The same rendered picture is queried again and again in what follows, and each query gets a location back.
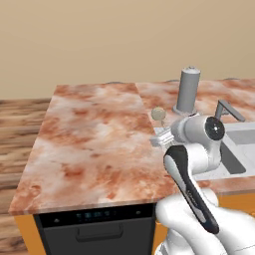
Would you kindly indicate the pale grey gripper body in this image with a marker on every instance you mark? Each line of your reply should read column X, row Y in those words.
column 160, row 138

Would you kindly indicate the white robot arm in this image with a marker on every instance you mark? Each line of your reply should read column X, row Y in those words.
column 196, row 219

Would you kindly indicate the grey sink tap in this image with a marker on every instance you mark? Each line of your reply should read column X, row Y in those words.
column 229, row 109

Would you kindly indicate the grey kitchen sink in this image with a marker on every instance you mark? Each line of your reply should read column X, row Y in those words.
column 237, row 146

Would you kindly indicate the orange cabinet panel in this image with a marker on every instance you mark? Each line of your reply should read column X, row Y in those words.
column 28, row 235

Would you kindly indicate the grey cylinder dispenser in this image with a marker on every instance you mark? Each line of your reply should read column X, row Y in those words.
column 189, row 89

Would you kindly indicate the black dishwasher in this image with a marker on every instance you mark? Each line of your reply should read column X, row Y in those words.
column 96, row 229

